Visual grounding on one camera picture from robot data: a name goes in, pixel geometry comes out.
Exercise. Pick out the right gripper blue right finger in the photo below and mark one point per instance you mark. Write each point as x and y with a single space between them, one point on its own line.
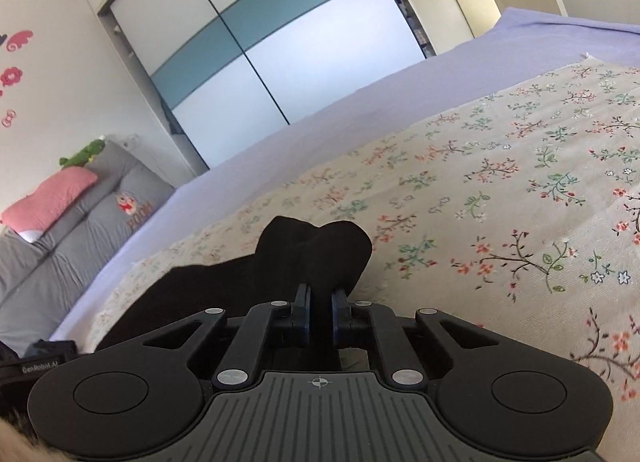
376 329

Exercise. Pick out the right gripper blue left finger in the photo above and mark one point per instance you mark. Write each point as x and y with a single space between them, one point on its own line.
268 338

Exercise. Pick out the black pants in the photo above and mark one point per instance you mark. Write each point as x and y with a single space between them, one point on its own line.
289 252

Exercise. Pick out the grey padded headboard cushion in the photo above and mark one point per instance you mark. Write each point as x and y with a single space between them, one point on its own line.
41 282

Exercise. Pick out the pink pillow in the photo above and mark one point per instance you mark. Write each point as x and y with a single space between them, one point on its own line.
31 216

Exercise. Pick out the floral bed cover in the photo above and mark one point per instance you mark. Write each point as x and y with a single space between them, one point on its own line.
518 211

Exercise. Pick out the green plush toy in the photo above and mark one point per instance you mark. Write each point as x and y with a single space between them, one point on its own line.
84 156

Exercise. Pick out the white and teal wardrobe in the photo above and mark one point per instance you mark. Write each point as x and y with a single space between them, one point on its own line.
232 72

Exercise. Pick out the red wall sticker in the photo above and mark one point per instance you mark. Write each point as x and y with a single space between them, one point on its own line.
11 75

